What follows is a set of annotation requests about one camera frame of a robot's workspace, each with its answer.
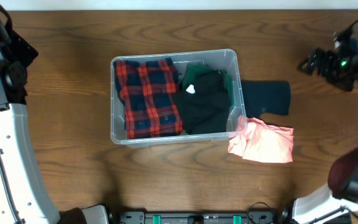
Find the dark green garment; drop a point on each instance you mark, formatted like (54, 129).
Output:
(195, 70)

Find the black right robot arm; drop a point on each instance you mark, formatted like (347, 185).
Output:
(340, 193)

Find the red navy plaid cloth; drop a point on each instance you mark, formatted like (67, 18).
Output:
(146, 90)

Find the clear plastic storage container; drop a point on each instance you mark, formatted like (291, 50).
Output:
(222, 59)

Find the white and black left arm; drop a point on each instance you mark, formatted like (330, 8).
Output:
(23, 196)

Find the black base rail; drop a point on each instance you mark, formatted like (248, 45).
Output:
(258, 212)

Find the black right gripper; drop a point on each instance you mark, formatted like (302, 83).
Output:
(329, 58)

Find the coral pink crumpled cloth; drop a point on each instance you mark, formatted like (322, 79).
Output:
(261, 142)

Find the dark navy garment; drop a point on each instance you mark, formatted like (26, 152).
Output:
(266, 97)

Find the black garment with tag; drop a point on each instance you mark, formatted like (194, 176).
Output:
(207, 109)

